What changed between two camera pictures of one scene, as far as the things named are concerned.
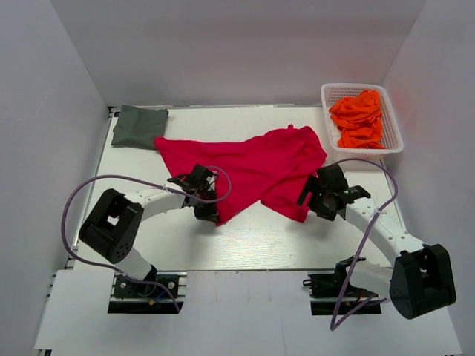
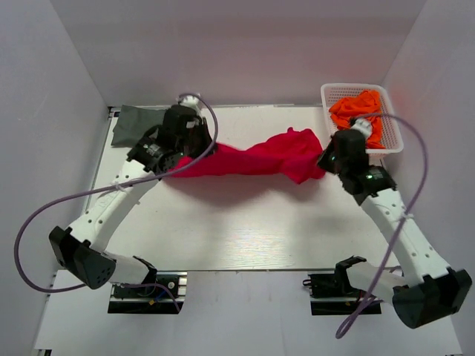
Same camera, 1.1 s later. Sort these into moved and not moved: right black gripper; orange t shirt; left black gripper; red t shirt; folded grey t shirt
Moved: right black gripper; left black gripper; red t shirt
Not moved: orange t shirt; folded grey t shirt
